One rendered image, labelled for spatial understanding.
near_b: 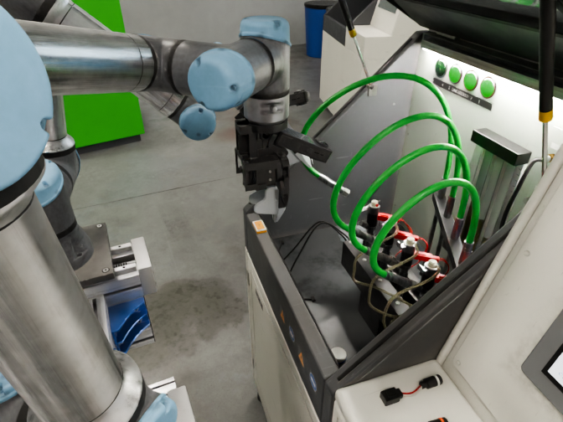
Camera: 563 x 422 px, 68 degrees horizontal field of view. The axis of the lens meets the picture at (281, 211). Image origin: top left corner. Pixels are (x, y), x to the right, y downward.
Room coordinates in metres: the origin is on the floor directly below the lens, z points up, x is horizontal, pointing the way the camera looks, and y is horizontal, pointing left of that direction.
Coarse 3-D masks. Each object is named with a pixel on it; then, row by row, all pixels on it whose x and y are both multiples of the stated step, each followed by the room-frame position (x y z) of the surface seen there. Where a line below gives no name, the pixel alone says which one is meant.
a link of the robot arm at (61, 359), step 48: (0, 48) 0.24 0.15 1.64; (0, 96) 0.22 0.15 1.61; (48, 96) 0.25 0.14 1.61; (0, 144) 0.21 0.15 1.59; (0, 192) 0.21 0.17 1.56; (0, 240) 0.22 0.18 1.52; (48, 240) 0.25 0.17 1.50; (0, 288) 0.21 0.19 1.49; (48, 288) 0.23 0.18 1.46; (0, 336) 0.21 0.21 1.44; (48, 336) 0.22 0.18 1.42; (96, 336) 0.26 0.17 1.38; (48, 384) 0.21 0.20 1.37; (96, 384) 0.24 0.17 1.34; (144, 384) 0.28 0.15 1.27
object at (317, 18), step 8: (320, 0) 7.42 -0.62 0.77; (328, 0) 7.42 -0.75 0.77; (312, 8) 6.94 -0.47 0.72; (320, 8) 6.88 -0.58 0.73; (312, 16) 6.94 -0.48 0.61; (320, 16) 6.88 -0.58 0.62; (312, 24) 6.94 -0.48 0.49; (320, 24) 6.89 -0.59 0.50; (312, 32) 6.95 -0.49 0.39; (320, 32) 6.90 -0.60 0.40; (312, 40) 6.95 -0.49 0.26; (320, 40) 6.90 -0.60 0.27; (312, 48) 6.96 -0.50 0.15; (320, 48) 6.91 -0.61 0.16; (312, 56) 6.97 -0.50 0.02; (320, 56) 6.92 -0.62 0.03
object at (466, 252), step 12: (444, 180) 0.65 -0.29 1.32; (456, 180) 0.65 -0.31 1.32; (420, 192) 0.64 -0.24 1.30; (432, 192) 0.64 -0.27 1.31; (468, 192) 0.67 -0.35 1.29; (408, 204) 0.62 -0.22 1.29; (396, 216) 0.62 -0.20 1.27; (384, 228) 0.61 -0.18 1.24; (468, 240) 0.68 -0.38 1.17; (372, 252) 0.61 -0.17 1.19; (468, 252) 0.67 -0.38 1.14; (372, 264) 0.61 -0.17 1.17; (384, 276) 0.61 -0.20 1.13; (396, 276) 0.62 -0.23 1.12
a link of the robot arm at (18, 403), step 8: (0, 376) 0.29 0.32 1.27; (0, 384) 0.28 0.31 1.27; (8, 384) 0.28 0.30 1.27; (0, 392) 0.28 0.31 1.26; (8, 392) 0.28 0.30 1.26; (16, 392) 0.28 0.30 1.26; (0, 400) 0.27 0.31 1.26; (8, 400) 0.27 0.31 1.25; (16, 400) 0.28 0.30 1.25; (0, 408) 0.27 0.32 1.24; (8, 408) 0.27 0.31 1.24; (16, 408) 0.27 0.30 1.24; (24, 408) 0.27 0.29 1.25; (0, 416) 0.27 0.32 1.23; (8, 416) 0.27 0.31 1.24; (16, 416) 0.26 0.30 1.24; (24, 416) 0.26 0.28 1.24
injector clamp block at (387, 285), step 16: (352, 256) 0.86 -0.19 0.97; (368, 256) 0.85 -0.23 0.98; (352, 272) 0.85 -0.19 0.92; (368, 272) 0.79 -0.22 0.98; (368, 288) 0.77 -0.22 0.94; (384, 288) 0.73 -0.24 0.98; (368, 304) 0.76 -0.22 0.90; (384, 304) 0.70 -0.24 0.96; (400, 304) 0.68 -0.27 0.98; (368, 320) 0.75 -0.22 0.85
